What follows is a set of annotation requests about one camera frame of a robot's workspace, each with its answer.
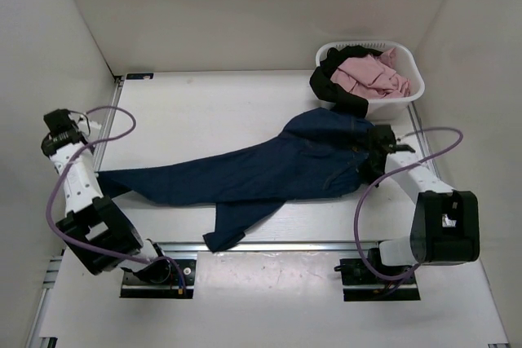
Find aluminium front rail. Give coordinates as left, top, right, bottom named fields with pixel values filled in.
left=43, top=241, right=358, bottom=288

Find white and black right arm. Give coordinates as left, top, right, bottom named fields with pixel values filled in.
left=353, top=125, right=480, bottom=283

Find pink garment in basket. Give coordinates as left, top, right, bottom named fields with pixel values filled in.
left=331, top=48, right=411, bottom=100

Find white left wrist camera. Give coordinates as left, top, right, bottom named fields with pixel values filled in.
left=77, top=115, right=101, bottom=138

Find dark blue denim trousers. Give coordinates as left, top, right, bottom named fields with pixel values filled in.
left=98, top=108, right=375, bottom=253

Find aluminium frame rail left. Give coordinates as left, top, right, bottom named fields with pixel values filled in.
left=94, top=76, right=125, bottom=170

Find aluminium frame rail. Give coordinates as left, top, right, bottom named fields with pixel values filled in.
left=407, top=103, right=436, bottom=158
left=94, top=76, right=125, bottom=170

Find blue white label sticker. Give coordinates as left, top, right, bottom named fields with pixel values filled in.
left=126, top=73, right=154, bottom=80

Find aluminium frame rail right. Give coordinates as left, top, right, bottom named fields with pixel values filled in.
left=407, top=103, right=436, bottom=158

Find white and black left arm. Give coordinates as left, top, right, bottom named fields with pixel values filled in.
left=41, top=109, right=173, bottom=284

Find white plastic laundry basket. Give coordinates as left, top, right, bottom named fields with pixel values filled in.
left=310, top=40, right=425, bottom=121

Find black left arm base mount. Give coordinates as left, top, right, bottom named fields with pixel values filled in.
left=120, top=253, right=197, bottom=300

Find black garment over basket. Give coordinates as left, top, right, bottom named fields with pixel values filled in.
left=309, top=45, right=382, bottom=118

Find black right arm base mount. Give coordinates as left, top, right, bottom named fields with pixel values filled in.
left=334, top=258, right=421, bottom=302

